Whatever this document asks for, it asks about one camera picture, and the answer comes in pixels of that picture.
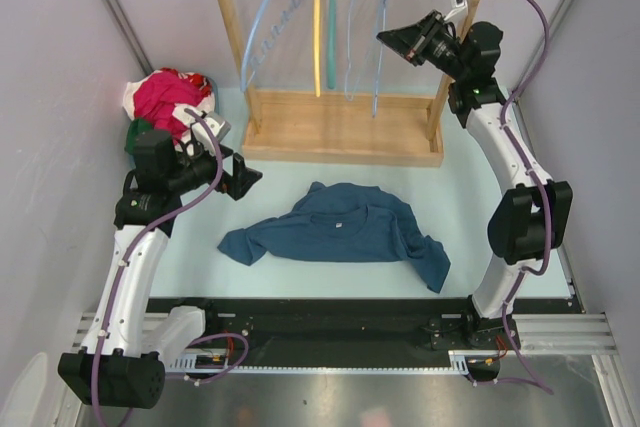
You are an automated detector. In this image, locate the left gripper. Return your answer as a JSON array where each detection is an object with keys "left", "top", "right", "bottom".
[{"left": 166, "top": 140, "right": 260, "bottom": 199}]

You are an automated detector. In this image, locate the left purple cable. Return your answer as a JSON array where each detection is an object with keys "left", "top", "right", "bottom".
[{"left": 89, "top": 106, "right": 224, "bottom": 427}]

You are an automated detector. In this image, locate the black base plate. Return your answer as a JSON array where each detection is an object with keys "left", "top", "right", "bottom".
[{"left": 144, "top": 296, "right": 584, "bottom": 366}]

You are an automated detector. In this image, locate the white cable duct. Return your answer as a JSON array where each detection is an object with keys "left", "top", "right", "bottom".
[{"left": 166, "top": 350, "right": 498, "bottom": 379}]

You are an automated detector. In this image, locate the teal laundry basket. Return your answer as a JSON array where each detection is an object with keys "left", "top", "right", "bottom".
[{"left": 203, "top": 77, "right": 220, "bottom": 114}]

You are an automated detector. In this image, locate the pink garment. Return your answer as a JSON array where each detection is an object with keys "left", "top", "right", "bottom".
[{"left": 133, "top": 71, "right": 204, "bottom": 140}]

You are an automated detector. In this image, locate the red patterned garment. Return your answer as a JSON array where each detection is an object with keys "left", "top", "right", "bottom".
[{"left": 177, "top": 72, "right": 213, "bottom": 97}]

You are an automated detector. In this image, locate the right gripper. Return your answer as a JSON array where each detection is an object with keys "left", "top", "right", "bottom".
[{"left": 378, "top": 10, "right": 469, "bottom": 82}]

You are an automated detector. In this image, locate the purple cable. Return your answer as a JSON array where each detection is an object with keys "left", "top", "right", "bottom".
[
  {"left": 89, "top": 106, "right": 224, "bottom": 427},
  {"left": 469, "top": 0, "right": 556, "bottom": 278}
]

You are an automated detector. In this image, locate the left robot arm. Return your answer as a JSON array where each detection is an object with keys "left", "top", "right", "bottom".
[{"left": 58, "top": 130, "right": 263, "bottom": 409}]

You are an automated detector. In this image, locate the green garment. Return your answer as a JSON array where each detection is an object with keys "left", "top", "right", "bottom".
[{"left": 124, "top": 118, "right": 153, "bottom": 155}]

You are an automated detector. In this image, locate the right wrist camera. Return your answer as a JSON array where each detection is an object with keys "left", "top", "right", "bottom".
[{"left": 444, "top": 0, "right": 469, "bottom": 23}]

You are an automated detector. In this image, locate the light blue notched hanger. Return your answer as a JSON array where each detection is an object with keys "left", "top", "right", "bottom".
[{"left": 240, "top": 0, "right": 306, "bottom": 93}]

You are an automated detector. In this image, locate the blue t-shirt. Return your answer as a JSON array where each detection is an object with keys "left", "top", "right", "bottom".
[{"left": 218, "top": 181, "right": 451, "bottom": 293}]

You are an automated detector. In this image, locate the teal hanger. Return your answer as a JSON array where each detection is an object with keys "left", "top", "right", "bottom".
[{"left": 326, "top": 0, "right": 337, "bottom": 90}]

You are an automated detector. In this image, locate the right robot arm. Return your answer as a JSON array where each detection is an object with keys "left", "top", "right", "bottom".
[{"left": 377, "top": 11, "right": 573, "bottom": 348}]

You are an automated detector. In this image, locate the wooden clothes rack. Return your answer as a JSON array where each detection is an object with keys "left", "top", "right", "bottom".
[{"left": 202, "top": 0, "right": 499, "bottom": 169}]

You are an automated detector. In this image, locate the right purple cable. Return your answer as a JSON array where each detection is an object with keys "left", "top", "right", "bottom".
[{"left": 469, "top": 0, "right": 556, "bottom": 278}]

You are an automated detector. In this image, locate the yellow hanger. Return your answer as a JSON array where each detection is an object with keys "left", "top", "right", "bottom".
[{"left": 312, "top": 0, "right": 322, "bottom": 98}]

